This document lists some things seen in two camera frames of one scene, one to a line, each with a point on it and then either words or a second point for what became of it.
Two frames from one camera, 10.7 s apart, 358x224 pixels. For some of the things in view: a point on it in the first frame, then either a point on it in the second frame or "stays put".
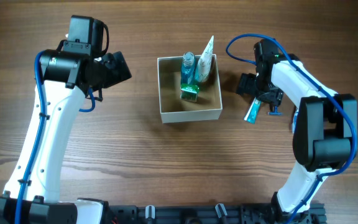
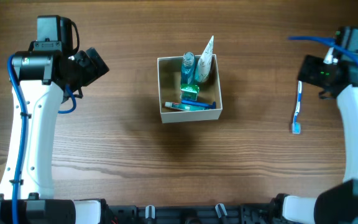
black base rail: x=209 y=214 stays put
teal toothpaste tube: x=253 y=111 → x=178 y=106
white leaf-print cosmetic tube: x=204 y=64 stays put
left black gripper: x=117 y=69 → x=95 y=66
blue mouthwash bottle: x=188 y=68 stays put
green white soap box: x=189 y=92 stays put
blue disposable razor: x=276 y=113 → x=209 y=106
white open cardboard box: x=208 y=106 stays put
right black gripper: x=247 y=86 → x=305 y=70
